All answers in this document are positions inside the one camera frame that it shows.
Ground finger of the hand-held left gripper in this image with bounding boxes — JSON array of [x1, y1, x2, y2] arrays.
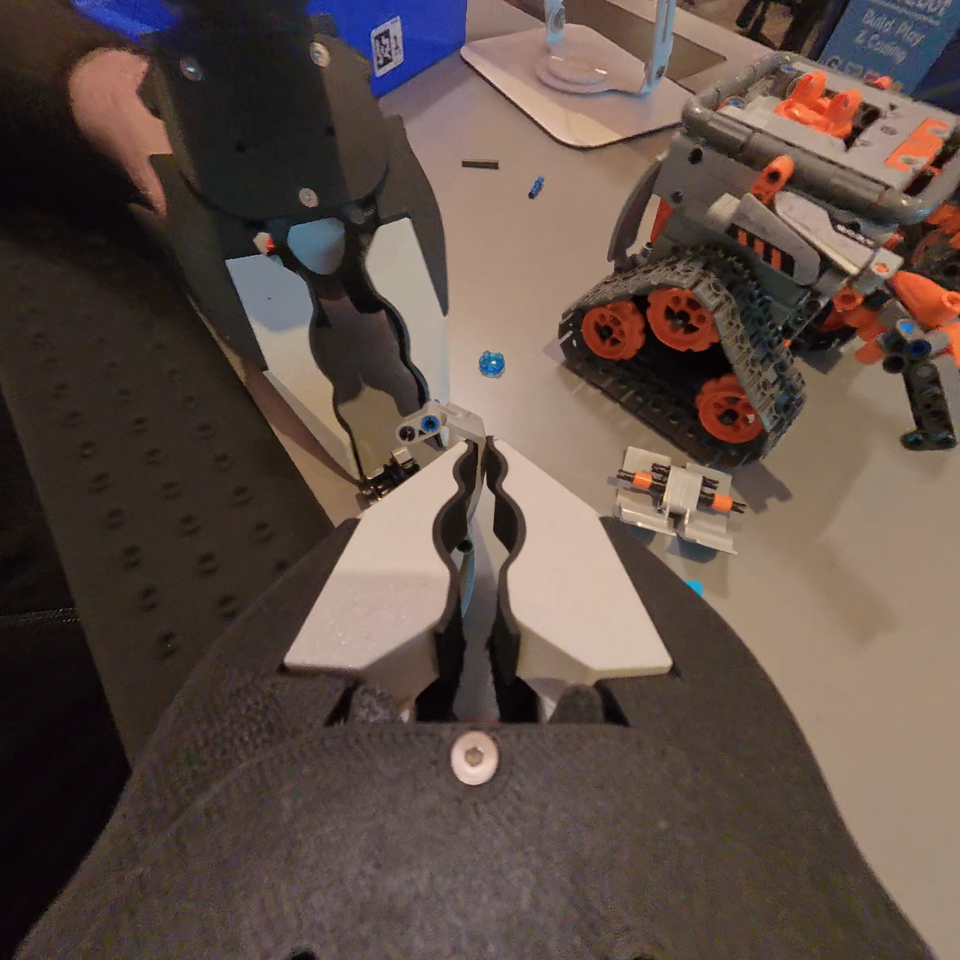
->
[[348, 216, 453, 451], [225, 253, 370, 487]]

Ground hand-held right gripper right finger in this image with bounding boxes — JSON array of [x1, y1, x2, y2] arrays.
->
[[486, 438, 675, 705]]

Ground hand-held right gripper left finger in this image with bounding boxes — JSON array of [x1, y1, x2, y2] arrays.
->
[[283, 440, 478, 717]]

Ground black toy wheel hub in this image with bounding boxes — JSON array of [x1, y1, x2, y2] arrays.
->
[[358, 450, 421, 502]]

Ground grey toy connector piece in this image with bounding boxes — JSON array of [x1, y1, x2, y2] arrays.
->
[[395, 401, 487, 481]]

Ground person's left forearm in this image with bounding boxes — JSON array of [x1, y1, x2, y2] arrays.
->
[[0, 0, 151, 226]]

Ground person's left hand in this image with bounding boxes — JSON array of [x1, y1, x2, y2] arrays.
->
[[69, 48, 171, 219]]

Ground grey block assembly orange pins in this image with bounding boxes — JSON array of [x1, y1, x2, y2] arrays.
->
[[611, 446, 748, 557]]

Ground blue storage bin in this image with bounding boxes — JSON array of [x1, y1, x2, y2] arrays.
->
[[75, 0, 470, 100]]

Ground dark dimpled mat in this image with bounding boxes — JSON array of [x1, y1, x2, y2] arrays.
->
[[0, 225, 339, 751]]

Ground grey orange tracked toy robot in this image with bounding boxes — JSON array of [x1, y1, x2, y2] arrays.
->
[[558, 51, 960, 468]]

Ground person's torso in black jacket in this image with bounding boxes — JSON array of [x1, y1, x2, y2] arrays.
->
[[0, 390, 132, 939]]

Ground dark blue robot kit box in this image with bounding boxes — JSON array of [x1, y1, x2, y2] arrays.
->
[[813, 0, 960, 96]]

